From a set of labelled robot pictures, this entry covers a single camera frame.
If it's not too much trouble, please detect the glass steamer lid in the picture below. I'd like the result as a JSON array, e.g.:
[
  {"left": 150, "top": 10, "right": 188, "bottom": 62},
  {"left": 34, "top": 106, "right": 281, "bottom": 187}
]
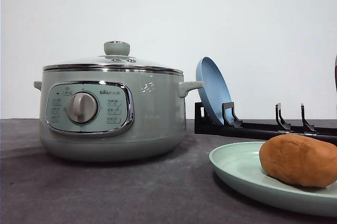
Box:
[{"left": 43, "top": 40, "right": 183, "bottom": 73}]

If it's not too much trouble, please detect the green plate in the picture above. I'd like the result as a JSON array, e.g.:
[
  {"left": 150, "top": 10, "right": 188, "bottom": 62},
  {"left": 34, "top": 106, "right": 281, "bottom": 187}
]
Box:
[{"left": 209, "top": 141, "right": 337, "bottom": 217}]

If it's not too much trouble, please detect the brown potato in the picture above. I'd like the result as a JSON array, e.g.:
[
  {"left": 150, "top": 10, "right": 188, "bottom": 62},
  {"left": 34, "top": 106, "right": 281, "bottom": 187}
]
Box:
[{"left": 259, "top": 134, "right": 337, "bottom": 188}]

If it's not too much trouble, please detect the blue plate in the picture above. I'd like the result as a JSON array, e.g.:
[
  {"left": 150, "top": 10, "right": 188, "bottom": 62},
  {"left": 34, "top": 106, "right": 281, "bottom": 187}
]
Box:
[{"left": 196, "top": 57, "right": 232, "bottom": 126}]

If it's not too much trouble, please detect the black plate rack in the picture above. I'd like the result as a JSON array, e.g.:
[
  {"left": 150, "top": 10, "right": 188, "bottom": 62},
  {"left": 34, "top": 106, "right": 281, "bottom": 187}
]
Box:
[{"left": 194, "top": 101, "right": 337, "bottom": 146}]

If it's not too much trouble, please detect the green electric steamer pot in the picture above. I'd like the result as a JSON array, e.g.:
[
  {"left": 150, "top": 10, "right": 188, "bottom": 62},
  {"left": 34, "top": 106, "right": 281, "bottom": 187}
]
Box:
[{"left": 34, "top": 70, "right": 204, "bottom": 162}]

